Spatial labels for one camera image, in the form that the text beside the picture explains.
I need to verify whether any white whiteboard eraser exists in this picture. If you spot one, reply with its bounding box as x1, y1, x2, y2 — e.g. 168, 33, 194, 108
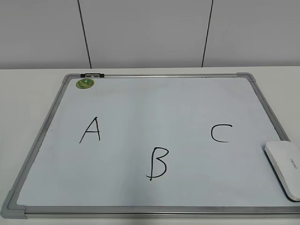
264, 141, 300, 202

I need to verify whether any aluminium framed whiteboard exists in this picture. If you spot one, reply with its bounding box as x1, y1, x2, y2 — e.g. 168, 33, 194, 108
1, 73, 300, 219

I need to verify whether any black grey board clip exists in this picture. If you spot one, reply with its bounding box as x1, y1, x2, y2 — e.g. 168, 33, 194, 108
80, 73, 105, 78

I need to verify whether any round green magnet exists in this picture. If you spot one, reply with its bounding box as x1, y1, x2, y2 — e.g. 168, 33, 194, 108
76, 78, 95, 90

